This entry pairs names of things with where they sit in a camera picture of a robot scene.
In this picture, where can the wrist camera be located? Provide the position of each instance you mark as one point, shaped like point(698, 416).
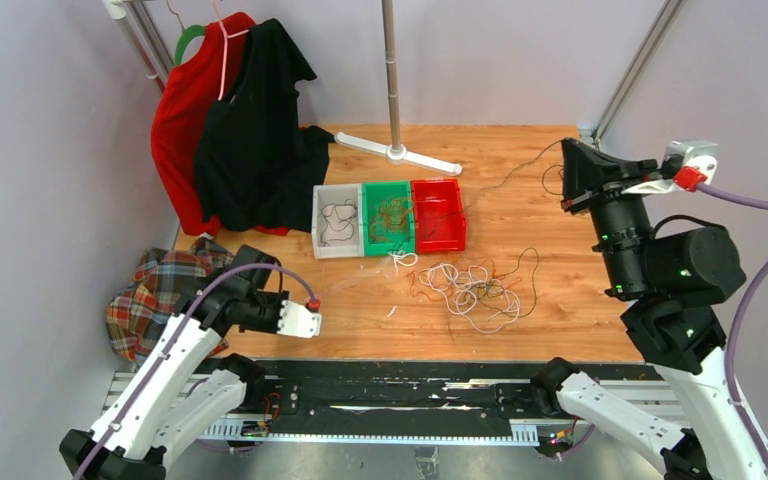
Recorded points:
point(298, 321)
point(686, 165)

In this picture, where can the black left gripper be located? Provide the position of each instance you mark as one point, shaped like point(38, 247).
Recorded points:
point(273, 325)

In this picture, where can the white stand with metal pole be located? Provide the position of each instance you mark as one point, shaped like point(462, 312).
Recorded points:
point(395, 152)

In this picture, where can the clothes rack metal frame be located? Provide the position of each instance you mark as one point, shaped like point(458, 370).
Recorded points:
point(140, 29)

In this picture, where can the plaid flannel shirt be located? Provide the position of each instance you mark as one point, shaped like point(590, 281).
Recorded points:
point(137, 315)

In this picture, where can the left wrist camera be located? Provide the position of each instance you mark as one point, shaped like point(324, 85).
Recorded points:
point(298, 321)

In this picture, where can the green plastic bin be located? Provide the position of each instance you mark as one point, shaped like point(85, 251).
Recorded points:
point(389, 225)

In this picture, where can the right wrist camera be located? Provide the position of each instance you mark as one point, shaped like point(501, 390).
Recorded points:
point(686, 165)

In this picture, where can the pink clothes hanger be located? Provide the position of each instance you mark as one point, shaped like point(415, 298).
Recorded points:
point(227, 36)

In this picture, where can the red plastic bin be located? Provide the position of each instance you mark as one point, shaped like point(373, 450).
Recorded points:
point(440, 220)

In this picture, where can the black t-shirt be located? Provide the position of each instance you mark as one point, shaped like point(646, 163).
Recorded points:
point(255, 165)

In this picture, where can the white plastic bin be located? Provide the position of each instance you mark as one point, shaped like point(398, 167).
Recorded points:
point(337, 221)

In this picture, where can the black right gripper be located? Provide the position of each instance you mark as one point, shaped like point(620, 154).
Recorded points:
point(586, 171)

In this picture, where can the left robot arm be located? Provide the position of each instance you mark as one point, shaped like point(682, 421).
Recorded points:
point(150, 424)

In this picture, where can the green clothes hanger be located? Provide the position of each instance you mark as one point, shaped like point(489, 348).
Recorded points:
point(188, 35)

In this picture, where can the red t-shirt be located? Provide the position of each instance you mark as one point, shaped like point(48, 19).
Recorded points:
point(181, 116)

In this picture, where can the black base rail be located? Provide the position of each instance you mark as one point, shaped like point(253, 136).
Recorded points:
point(403, 399)

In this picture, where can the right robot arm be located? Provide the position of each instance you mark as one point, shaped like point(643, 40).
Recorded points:
point(686, 297)

